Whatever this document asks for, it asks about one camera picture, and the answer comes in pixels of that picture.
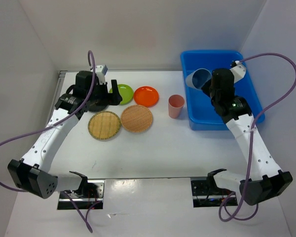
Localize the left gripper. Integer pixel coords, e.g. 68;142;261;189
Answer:
87;79;122;106

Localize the blue-grey plastic cup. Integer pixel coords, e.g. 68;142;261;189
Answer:
185;68;212;90

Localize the green-rimmed bamboo tray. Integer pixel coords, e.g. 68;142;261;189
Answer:
88;111;121;140

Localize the pink plastic cup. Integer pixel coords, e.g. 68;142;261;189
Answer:
168;94;185;119

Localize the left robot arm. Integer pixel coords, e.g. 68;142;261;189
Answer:
7;71;122;199

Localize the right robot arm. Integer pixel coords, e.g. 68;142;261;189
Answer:
202;68;293;206

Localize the blue plastic bin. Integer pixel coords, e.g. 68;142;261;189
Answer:
181;50;262;131

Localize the green plastic plate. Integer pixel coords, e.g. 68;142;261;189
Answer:
117;84;134;105

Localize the black plastic plate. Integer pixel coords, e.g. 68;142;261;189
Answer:
88;104;108;113

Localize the brown woven bamboo tray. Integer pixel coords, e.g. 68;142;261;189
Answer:
120;105;153;133

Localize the orange plastic plate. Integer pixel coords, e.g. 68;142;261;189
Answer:
134;86;159;107

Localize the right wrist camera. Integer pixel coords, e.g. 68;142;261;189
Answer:
230;60;247;83

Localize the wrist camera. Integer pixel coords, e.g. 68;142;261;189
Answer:
230;60;247;83
95;65;108;84

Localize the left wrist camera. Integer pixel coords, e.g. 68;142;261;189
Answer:
95;65;108;84

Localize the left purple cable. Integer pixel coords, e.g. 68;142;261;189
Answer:
0;50;96;233

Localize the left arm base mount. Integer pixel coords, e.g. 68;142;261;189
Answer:
57;179;105;210

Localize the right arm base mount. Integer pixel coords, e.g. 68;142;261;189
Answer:
190;177;231;208

